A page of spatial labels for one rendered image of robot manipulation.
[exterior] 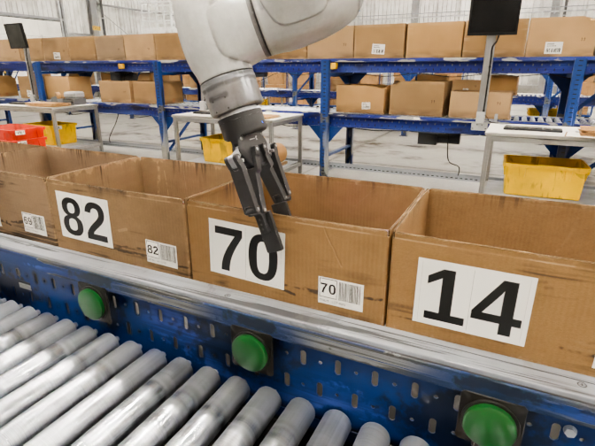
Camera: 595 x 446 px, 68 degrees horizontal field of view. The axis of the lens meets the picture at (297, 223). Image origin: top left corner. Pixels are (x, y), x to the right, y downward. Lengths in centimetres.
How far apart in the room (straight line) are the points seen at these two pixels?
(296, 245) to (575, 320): 42
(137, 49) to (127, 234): 629
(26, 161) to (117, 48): 597
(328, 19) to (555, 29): 452
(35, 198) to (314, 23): 77
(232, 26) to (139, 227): 45
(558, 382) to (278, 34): 62
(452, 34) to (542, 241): 436
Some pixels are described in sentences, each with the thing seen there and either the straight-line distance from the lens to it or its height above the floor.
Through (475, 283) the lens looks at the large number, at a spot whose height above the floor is 99.
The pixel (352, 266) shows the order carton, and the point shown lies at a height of 98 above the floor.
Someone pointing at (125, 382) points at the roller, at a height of 74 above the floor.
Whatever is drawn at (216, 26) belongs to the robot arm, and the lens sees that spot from 73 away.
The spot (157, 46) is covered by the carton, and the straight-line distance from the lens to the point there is 695.
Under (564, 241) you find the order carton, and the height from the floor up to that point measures 98.
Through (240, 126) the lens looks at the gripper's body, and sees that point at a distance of 72.
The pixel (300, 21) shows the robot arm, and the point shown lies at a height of 135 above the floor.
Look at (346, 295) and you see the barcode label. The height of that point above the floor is 93.
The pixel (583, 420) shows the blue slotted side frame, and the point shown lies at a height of 86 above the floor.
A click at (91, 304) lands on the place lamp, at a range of 104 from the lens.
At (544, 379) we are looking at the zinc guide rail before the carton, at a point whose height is 89.
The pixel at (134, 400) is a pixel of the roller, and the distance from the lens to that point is 86.
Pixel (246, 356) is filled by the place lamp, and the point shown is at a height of 81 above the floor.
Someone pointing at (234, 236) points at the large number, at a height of 99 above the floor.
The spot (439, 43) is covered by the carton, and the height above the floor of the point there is 152.
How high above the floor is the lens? 128
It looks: 19 degrees down
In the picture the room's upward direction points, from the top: straight up
